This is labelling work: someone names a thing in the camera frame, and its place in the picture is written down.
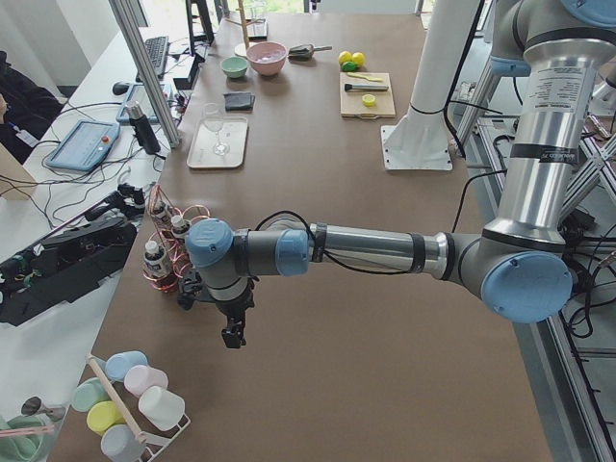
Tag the bamboo cutting board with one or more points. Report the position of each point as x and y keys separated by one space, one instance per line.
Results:
x=351 y=102

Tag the front tea bottle white cap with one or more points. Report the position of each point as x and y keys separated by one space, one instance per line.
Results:
x=158 y=267

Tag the white plastic cup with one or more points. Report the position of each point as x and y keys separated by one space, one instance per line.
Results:
x=162 y=407

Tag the green plastic cup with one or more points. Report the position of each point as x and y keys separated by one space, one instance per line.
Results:
x=87 y=394

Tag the copper wire bottle basket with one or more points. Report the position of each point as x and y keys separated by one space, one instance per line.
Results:
x=180 y=259

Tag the black computer mouse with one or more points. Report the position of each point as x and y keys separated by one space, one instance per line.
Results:
x=120 y=88

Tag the black keyboard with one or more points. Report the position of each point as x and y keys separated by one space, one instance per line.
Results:
x=157 y=49

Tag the grey folded cloth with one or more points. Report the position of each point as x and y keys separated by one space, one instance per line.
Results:
x=239 y=101

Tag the wooden cup tree stand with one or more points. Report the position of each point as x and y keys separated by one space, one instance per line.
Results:
x=251 y=17

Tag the steel jigger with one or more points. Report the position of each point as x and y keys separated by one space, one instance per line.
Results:
x=34 y=406

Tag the white wire cup rack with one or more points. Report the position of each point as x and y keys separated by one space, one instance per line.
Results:
x=156 y=441

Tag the blue teach pendant near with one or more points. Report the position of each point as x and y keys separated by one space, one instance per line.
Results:
x=85 y=147

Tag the black open equipment case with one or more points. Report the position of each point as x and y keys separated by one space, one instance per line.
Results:
x=67 y=265

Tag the blue teach pendant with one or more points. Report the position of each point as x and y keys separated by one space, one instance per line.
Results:
x=85 y=147
x=136 y=92

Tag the blue teach pendant far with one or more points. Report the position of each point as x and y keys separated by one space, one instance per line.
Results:
x=136 y=92

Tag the pink bowl with ice cubes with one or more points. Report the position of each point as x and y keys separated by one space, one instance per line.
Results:
x=267 y=58

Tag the middle tea bottle white cap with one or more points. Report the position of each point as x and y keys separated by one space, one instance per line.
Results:
x=180 y=228

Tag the half lemon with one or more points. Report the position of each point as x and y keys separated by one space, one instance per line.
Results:
x=368 y=100

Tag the tea bottle white cap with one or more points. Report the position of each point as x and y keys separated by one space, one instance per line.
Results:
x=162 y=215
x=158 y=267
x=180 y=228

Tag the blue plastic cup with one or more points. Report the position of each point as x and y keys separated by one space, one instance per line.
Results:
x=120 y=363

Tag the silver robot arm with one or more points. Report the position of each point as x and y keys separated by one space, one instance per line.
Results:
x=515 y=264

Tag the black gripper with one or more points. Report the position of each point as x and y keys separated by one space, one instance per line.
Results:
x=234 y=308

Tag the yellow plastic cup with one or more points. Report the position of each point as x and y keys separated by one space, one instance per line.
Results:
x=102 y=416

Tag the grey plastic cup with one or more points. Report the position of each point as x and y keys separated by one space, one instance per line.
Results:
x=120 y=445

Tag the pink plastic cup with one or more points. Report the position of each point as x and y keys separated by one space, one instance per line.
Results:
x=141 y=377

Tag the yellow lemon far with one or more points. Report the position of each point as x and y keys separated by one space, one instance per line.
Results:
x=344 y=57

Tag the black thermos bottle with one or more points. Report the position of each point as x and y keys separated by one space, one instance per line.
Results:
x=142 y=128

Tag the yellow plastic knife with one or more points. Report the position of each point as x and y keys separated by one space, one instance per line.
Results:
x=364 y=77

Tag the steel muddler black tip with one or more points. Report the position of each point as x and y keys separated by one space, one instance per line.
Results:
x=348 y=87

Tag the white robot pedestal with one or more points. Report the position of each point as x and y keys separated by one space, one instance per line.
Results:
x=420 y=140

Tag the green bowl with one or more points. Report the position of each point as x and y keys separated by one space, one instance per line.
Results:
x=234 y=67

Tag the clear wine glass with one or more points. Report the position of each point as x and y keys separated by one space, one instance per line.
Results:
x=213 y=121

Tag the cream rabbit tray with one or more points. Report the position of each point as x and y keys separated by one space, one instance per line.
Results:
x=233 y=134

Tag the back tea bottle white cap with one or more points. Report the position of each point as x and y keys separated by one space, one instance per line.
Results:
x=162 y=215

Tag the steel ice scoop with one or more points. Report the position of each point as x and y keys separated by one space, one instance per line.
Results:
x=305 y=52

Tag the aluminium frame post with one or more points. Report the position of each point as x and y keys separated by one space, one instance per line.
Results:
x=128 y=25

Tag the person in black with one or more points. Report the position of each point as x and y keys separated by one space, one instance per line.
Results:
x=27 y=111

